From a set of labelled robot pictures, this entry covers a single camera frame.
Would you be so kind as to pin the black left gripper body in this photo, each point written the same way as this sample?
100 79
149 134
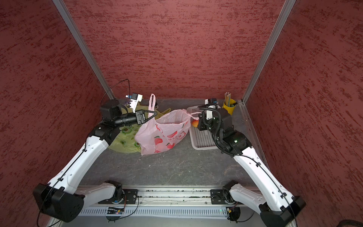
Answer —
129 118

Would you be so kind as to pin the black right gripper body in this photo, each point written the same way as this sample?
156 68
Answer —
206 124

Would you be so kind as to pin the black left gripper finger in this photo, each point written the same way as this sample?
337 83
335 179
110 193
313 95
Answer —
150 112
152 115

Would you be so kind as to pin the pink plastic bag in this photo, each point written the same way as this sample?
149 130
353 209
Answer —
171 127

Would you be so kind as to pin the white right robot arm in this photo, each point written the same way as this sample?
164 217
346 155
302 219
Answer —
276 206

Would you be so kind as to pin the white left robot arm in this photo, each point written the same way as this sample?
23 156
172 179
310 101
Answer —
60 198

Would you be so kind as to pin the orange red peach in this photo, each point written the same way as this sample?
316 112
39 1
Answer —
195 123

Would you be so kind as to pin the green avocado plastic bag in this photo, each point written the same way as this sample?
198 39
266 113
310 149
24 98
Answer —
125 141

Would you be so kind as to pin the yellow pencil cup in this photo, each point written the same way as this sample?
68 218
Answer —
231 107

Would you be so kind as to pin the white plastic basket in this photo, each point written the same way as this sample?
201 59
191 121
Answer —
201 140

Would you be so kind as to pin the colored pencils bundle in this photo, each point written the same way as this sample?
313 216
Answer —
227 99

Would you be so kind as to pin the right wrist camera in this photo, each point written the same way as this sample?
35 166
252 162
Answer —
210 103

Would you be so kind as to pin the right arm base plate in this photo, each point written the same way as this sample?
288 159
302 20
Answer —
223 197

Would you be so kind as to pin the aluminium front rail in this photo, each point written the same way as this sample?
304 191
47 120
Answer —
169 194

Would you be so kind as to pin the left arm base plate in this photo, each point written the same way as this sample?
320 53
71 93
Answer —
129 197

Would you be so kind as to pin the left aluminium corner post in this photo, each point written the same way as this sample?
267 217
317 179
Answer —
66 16

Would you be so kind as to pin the aluminium corner post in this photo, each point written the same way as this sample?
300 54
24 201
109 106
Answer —
280 22
66 16

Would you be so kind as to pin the white slotted cable duct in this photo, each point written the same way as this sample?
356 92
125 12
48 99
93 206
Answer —
161 212

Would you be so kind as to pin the right aluminium corner post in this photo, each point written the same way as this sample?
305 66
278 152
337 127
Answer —
280 22

